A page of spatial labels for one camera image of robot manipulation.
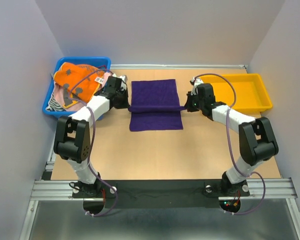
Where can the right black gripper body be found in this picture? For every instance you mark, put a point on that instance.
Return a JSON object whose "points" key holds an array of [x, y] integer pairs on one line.
{"points": [[201, 103]]}

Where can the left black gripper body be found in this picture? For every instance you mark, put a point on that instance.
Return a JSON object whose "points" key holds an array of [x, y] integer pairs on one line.
{"points": [[122, 99]]}

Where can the purple towel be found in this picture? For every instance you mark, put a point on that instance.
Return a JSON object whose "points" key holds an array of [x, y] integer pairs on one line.
{"points": [[155, 106]]}

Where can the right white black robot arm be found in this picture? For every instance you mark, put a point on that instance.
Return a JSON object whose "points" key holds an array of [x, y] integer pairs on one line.
{"points": [[257, 141]]}

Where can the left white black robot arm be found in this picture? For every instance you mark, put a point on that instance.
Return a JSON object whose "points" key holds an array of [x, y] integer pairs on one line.
{"points": [[75, 134]]}

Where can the orange towel with grey spots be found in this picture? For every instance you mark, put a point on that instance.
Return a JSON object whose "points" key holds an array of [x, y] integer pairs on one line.
{"points": [[87, 67]]}

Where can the yellow plastic tray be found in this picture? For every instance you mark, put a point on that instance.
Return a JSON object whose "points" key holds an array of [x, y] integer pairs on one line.
{"points": [[251, 93]]}

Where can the grey white striped towel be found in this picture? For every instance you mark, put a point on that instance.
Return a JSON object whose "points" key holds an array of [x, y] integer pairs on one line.
{"points": [[53, 105]]}

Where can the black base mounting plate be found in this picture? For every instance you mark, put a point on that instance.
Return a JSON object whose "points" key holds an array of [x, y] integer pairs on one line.
{"points": [[157, 194]]}

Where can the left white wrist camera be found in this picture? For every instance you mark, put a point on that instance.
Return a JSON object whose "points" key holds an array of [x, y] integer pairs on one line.
{"points": [[124, 80]]}

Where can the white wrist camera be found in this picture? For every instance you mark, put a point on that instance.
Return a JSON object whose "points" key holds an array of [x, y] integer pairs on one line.
{"points": [[195, 82], [124, 80]]}

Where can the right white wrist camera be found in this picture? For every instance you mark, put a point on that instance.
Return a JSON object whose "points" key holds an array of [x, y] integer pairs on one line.
{"points": [[195, 82]]}

